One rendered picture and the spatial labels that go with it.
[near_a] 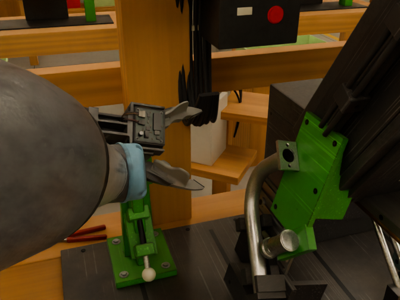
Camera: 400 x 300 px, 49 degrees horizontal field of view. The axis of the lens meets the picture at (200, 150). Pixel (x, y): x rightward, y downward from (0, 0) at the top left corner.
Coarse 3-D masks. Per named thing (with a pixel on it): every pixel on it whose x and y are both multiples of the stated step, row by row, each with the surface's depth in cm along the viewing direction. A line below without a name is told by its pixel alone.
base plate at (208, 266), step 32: (192, 224) 110; (224, 224) 110; (64, 256) 100; (96, 256) 100; (192, 256) 100; (224, 256) 100; (320, 256) 100; (352, 256) 100; (64, 288) 91; (96, 288) 91; (128, 288) 91; (160, 288) 91; (192, 288) 91; (224, 288) 91; (352, 288) 91; (384, 288) 91
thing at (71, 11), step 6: (72, 0) 690; (78, 0) 692; (96, 0) 701; (102, 0) 703; (108, 0) 706; (72, 6) 694; (78, 6) 696; (96, 6) 705; (102, 6) 707; (108, 6) 710; (114, 6) 710; (72, 12) 690; (78, 12) 692; (84, 12) 695
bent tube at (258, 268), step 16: (288, 144) 80; (272, 160) 81; (288, 160) 81; (256, 176) 86; (256, 192) 88; (256, 208) 88; (256, 224) 86; (256, 240) 85; (256, 256) 84; (256, 272) 83
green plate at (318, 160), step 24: (312, 120) 76; (312, 144) 76; (336, 144) 70; (312, 168) 75; (336, 168) 73; (288, 192) 81; (312, 192) 75; (336, 192) 76; (288, 216) 81; (312, 216) 75; (336, 216) 78
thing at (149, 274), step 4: (148, 256) 89; (144, 260) 89; (148, 260) 89; (144, 264) 89; (148, 264) 89; (148, 268) 88; (152, 268) 89; (144, 272) 88; (148, 272) 87; (152, 272) 88; (144, 276) 87; (148, 276) 87; (152, 276) 88; (148, 280) 88
